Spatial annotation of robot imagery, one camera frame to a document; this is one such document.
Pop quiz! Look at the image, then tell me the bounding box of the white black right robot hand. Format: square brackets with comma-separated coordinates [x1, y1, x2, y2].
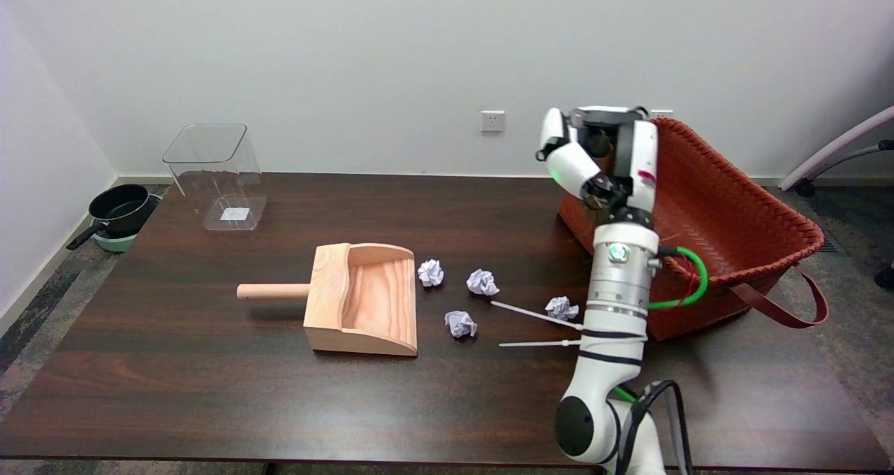
[536, 106, 659, 228]

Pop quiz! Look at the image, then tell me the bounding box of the wooden dustpan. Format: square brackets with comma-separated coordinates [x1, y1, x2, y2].
[236, 243, 418, 357]

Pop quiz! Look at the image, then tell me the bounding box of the red woven basket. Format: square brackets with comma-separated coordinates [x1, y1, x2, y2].
[557, 117, 829, 342]

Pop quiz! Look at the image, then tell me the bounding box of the office chair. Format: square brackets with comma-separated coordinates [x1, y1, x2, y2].
[779, 105, 894, 288]

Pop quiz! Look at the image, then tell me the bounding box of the clear plastic container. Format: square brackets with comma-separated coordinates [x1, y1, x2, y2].
[162, 124, 268, 232]

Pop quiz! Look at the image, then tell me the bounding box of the black saucepan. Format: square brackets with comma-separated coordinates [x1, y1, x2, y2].
[66, 184, 156, 251]

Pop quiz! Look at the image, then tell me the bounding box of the green pot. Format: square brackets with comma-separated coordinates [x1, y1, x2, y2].
[92, 194, 163, 253]

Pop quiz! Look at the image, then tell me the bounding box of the green robot cable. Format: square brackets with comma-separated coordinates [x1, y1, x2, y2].
[613, 246, 709, 403]

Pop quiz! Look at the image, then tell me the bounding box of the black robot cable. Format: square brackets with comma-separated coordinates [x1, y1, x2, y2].
[615, 379, 694, 475]

